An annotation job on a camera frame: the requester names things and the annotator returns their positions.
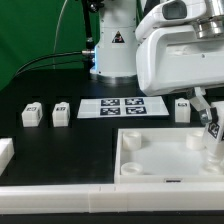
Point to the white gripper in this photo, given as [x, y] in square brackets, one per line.
[173, 59]

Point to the white square tabletop tray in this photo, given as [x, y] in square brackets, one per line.
[161, 155]

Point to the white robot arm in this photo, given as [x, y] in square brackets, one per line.
[125, 24]

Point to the white marker sheet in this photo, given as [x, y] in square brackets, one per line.
[122, 107]

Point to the white left corner block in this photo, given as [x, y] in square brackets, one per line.
[6, 153]

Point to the white front fence rail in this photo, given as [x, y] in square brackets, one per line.
[94, 198]

